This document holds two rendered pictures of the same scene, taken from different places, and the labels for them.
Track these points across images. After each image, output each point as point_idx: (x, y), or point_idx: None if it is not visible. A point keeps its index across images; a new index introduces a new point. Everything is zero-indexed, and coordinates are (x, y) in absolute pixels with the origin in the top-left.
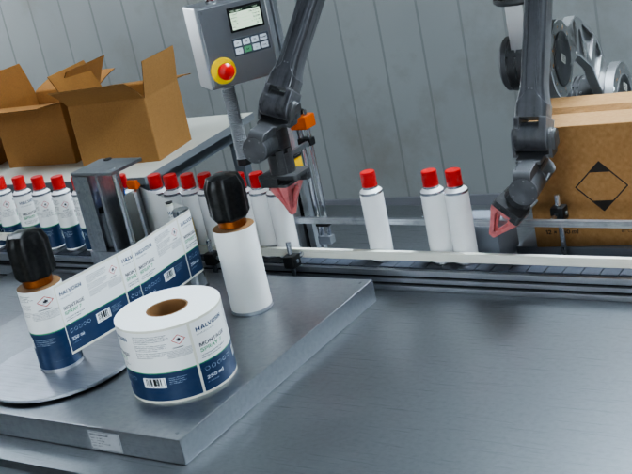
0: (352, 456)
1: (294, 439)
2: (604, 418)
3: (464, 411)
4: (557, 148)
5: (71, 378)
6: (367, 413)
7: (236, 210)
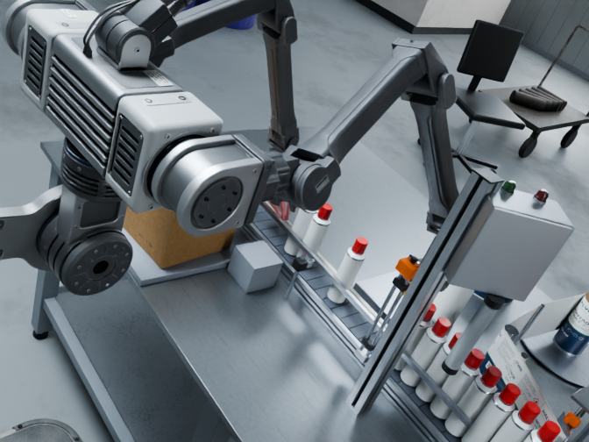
0: (411, 213)
1: (431, 235)
2: None
3: (358, 199)
4: (267, 140)
5: None
6: (396, 225)
7: None
